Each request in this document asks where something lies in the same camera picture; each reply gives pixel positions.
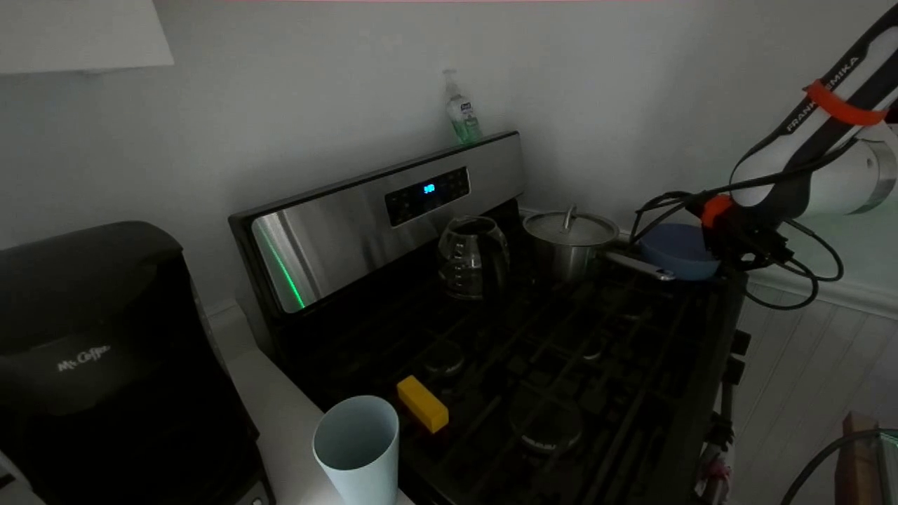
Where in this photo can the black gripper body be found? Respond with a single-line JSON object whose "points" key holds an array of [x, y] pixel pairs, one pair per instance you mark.
{"points": [[739, 235]]}

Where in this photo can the blue bowl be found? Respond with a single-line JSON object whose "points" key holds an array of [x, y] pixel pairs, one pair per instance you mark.
{"points": [[679, 249]]}

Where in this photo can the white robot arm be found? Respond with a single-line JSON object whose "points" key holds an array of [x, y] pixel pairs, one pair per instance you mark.
{"points": [[833, 152]]}

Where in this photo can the black gas stove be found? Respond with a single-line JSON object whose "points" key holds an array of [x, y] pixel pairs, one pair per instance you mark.
{"points": [[606, 391]]}

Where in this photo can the stainless steel pot with lid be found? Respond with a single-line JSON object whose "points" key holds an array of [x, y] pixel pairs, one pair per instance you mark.
{"points": [[570, 244]]}

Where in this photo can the glass coffee carafe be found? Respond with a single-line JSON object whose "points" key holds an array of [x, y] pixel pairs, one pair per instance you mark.
{"points": [[473, 258]]}

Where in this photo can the clear soap bottle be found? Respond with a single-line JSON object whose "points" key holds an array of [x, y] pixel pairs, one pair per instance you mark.
{"points": [[460, 112]]}

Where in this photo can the yellow block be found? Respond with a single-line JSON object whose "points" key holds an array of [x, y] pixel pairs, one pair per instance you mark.
{"points": [[425, 404]]}

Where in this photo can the light blue plastic cup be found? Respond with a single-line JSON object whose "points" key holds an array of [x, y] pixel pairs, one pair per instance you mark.
{"points": [[356, 446]]}

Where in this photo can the black coffee maker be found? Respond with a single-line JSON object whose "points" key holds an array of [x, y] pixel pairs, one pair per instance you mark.
{"points": [[111, 391]]}

